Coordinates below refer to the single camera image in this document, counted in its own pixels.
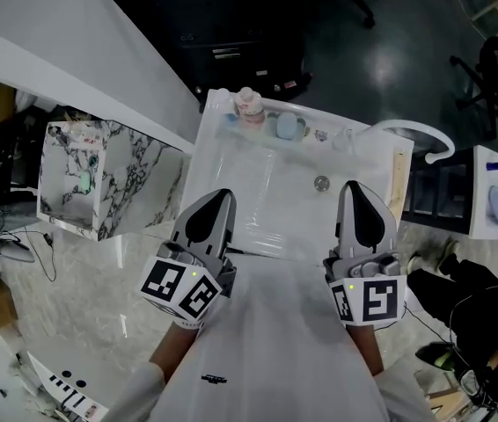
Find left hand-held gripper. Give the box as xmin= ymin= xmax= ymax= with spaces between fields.
xmin=137 ymin=187 xmax=238 ymax=323

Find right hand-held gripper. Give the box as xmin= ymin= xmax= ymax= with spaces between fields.
xmin=322 ymin=179 xmax=409 ymax=327

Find person's left forearm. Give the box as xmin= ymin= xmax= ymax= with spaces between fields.
xmin=148 ymin=321 xmax=201 ymax=384

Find person's right forearm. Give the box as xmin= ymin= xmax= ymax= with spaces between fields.
xmin=346 ymin=321 xmax=385 ymax=377

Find white sink basin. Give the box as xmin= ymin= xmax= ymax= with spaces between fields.
xmin=180 ymin=88 xmax=415 ymax=263

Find wooden strip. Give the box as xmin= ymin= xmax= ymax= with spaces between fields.
xmin=389 ymin=149 xmax=411 ymax=213

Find black metal stand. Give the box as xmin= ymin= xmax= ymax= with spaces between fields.
xmin=402 ymin=149 xmax=474 ymax=235

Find marble sink cabinet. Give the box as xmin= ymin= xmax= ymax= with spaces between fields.
xmin=36 ymin=120 xmax=193 ymax=242

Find white curved faucet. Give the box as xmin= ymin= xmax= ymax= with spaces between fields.
xmin=332 ymin=120 xmax=457 ymax=165

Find pink liquid bottle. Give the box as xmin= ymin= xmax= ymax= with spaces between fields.
xmin=234 ymin=86 xmax=266 ymax=127

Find person's white shirt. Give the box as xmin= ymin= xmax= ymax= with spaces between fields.
xmin=99 ymin=252 xmax=439 ymax=422

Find black and green shoe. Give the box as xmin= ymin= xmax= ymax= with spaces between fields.
xmin=414 ymin=340 xmax=458 ymax=371

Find clear bottle red label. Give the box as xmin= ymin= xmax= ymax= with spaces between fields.
xmin=59 ymin=123 xmax=103 ymax=145

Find wide black cabinet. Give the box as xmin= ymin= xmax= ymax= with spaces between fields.
xmin=90 ymin=0 xmax=314 ymax=105

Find black office chair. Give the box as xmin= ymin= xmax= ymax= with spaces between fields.
xmin=449 ymin=35 xmax=498 ymax=142
xmin=343 ymin=0 xmax=398 ymax=29

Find white panel black marks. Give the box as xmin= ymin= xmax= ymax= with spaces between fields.
xmin=26 ymin=352 xmax=109 ymax=422

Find black floor cable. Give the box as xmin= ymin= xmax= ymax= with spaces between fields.
xmin=24 ymin=229 xmax=57 ymax=283

